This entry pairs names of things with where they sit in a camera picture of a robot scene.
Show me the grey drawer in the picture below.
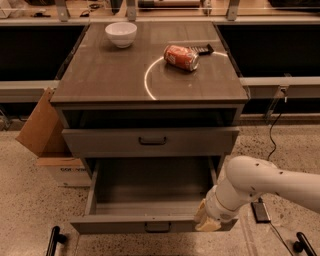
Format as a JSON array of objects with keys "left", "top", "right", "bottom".
[
  {"left": 69, "top": 155, "right": 239, "bottom": 236},
  {"left": 62, "top": 127, "right": 239, "bottom": 158}
]

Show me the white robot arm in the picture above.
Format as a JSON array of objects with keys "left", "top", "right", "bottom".
[{"left": 194, "top": 156, "right": 320, "bottom": 232}]

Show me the grey top drawer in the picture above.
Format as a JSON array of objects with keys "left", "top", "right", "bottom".
[{"left": 62, "top": 127, "right": 239, "bottom": 158}]

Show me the grey drawer cabinet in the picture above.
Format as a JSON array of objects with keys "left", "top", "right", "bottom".
[{"left": 50, "top": 21, "right": 250, "bottom": 178}]

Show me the black power adapter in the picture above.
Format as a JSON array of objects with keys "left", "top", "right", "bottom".
[{"left": 251, "top": 202, "right": 271, "bottom": 223}]

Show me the orange soda can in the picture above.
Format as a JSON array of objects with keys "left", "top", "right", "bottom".
[{"left": 163, "top": 45, "right": 199, "bottom": 72}]

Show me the black snack bar wrapper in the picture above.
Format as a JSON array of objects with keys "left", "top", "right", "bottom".
[{"left": 190, "top": 44, "right": 214, "bottom": 56}]

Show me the brown cardboard box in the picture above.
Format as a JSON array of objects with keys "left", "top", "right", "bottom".
[{"left": 16, "top": 88, "right": 91, "bottom": 187}]

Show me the white ceramic bowl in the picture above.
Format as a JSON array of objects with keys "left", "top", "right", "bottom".
[{"left": 105, "top": 22, "right": 137, "bottom": 48}]

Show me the black right base handle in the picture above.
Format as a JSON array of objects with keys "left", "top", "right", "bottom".
[{"left": 293, "top": 232, "right": 317, "bottom": 256}]

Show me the black base handle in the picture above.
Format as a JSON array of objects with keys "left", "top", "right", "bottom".
[
  {"left": 46, "top": 226, "right": 67, "bottom": 256},
  {"left": 293, "top": 232, "right": 317, "bottom": 256}
]

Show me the black power cable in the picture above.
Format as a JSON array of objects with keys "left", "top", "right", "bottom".
[{"left": 258, "top": 111, "right": 294, "bottom": 256}]

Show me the black left base handle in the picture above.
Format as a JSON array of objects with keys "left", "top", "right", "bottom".
[{"left": 46, "top": 226, "right": 67, "bottom": 256}]

